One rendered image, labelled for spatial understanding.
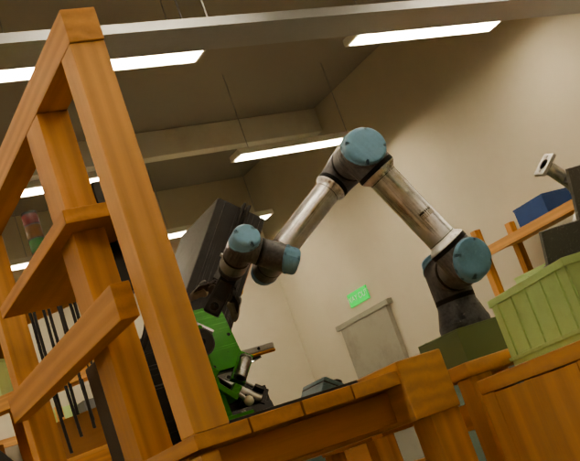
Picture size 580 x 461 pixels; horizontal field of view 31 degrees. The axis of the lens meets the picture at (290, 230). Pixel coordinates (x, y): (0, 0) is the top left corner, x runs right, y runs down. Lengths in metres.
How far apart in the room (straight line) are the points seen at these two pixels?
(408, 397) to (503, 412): 0.23
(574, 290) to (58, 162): 1.40
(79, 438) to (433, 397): 3.55
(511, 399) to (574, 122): 7.02
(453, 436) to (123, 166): 1.03
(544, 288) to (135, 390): 1.07
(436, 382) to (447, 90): 8.02
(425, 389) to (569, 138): 6.97
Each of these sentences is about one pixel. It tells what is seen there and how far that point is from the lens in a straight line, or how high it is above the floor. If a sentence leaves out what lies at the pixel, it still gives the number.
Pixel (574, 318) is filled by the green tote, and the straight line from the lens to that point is 2.24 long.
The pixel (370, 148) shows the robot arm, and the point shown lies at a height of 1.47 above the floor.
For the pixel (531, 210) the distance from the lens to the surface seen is 9.07.
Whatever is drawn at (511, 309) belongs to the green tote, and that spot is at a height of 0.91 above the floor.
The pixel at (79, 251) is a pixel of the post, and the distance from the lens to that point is 2.78.
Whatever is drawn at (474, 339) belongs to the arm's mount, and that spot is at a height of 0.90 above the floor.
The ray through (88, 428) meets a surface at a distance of 5.89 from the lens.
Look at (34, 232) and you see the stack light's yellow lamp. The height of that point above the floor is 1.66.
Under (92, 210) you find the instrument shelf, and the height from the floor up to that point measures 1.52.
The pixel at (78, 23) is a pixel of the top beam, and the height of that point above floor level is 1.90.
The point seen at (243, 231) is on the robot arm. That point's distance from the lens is 2.69.
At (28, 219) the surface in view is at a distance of 3.28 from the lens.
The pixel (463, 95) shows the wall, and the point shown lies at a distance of 10.36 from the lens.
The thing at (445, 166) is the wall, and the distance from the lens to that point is 10.68.
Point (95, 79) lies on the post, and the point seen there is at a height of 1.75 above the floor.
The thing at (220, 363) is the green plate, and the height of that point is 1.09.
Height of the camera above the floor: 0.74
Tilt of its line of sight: 12 degrees up
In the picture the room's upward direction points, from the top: 20 degrees counter-clockwise
